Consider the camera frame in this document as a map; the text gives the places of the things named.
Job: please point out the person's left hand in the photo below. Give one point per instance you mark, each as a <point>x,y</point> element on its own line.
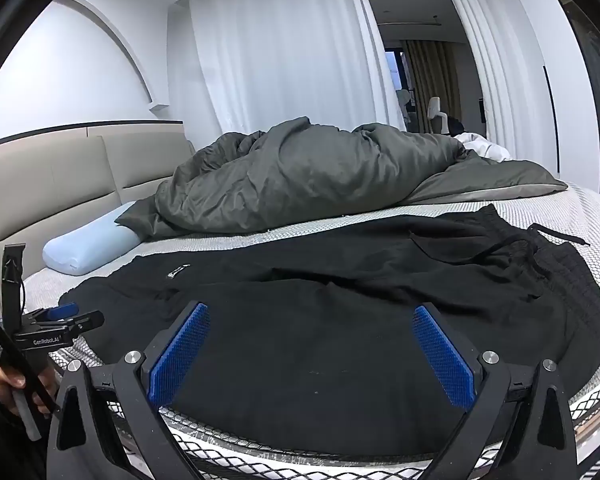
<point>5,385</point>

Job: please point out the light blue pillow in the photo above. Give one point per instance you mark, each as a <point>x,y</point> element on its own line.
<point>85,250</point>

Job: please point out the grey duvet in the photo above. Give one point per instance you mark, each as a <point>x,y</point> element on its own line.
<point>305,175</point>

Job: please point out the brown curtain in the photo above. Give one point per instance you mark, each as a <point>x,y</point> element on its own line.
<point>430,85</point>

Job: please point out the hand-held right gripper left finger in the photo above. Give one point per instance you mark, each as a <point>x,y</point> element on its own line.
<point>177,355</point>

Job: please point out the white sheer curtain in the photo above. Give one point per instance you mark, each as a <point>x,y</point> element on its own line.
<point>485,60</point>
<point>280,50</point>

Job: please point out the white honeycomb mattress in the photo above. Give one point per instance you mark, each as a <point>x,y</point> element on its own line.
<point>595,240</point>

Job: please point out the beige padded headboard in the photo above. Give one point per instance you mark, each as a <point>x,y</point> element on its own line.
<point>45,190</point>

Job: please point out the black pants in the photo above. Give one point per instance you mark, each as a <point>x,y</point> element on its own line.
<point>305,340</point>

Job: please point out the dark wardrobe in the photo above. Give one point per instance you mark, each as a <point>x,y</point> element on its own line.
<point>597,110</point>

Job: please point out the white chair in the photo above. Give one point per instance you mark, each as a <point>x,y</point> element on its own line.
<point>436,110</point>

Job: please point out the white bedding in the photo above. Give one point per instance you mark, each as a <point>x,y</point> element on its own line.
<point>480,147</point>

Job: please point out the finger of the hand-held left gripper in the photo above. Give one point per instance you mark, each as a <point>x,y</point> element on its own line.
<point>87,321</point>
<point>64,311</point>

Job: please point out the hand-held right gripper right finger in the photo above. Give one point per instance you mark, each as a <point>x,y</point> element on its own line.
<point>442,355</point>

